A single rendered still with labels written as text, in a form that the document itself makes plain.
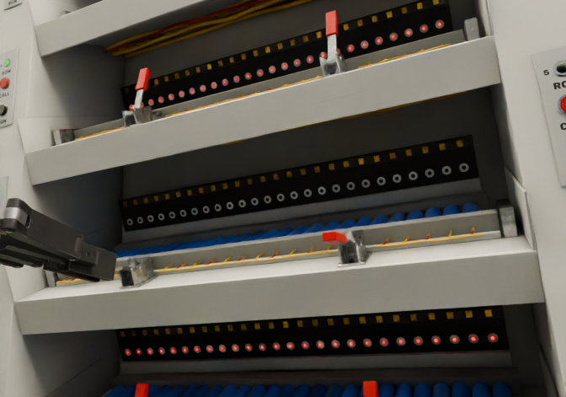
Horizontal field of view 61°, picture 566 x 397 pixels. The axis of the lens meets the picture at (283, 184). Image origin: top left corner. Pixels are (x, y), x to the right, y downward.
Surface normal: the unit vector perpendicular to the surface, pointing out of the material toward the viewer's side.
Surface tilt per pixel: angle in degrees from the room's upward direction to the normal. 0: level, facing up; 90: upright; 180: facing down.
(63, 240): 92
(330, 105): 111
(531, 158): 90
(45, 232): 92
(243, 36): 90
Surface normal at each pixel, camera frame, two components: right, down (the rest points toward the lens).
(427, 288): -0.34, 0.15
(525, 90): -0.39, -0.21
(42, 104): 0.92, -0.16
